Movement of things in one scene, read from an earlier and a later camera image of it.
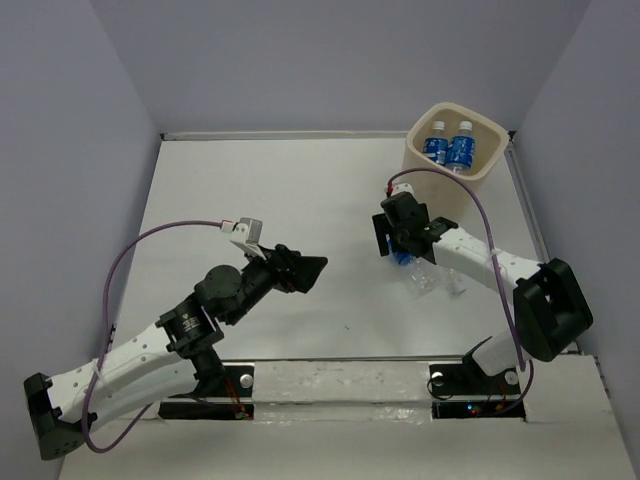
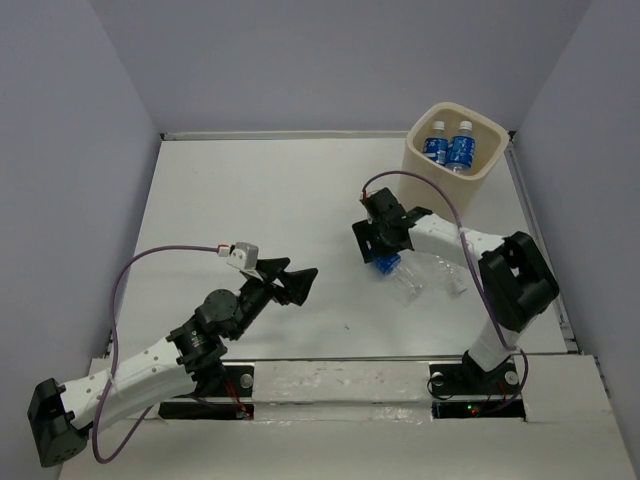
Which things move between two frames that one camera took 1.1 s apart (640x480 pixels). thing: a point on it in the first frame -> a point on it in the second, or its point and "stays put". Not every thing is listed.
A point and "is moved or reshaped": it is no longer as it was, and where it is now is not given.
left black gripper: x=304 y=270 -> x=297 y=284
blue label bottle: x=437 y=146 stays put
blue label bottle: x=460 y=152 stays put
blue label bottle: x=418 y=273 is moved or reshaped
